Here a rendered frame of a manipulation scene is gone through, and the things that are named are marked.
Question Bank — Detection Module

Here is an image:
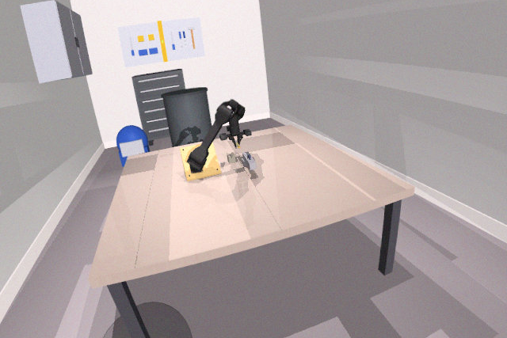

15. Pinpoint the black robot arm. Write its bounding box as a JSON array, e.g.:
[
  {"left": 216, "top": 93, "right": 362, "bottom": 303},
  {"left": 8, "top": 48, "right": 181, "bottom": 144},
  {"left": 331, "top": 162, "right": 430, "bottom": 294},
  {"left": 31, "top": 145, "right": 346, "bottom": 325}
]
[{"left": 187, "top": 99, "right": 245, "bottom": 174}]

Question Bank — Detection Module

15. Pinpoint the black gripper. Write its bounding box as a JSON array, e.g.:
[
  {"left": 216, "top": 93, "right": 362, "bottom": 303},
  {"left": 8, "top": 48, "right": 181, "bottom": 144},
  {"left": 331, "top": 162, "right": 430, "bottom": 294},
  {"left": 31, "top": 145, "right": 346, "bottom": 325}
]
[{"left": 219, "top": 123, "right": 252, "bottom": 149}]

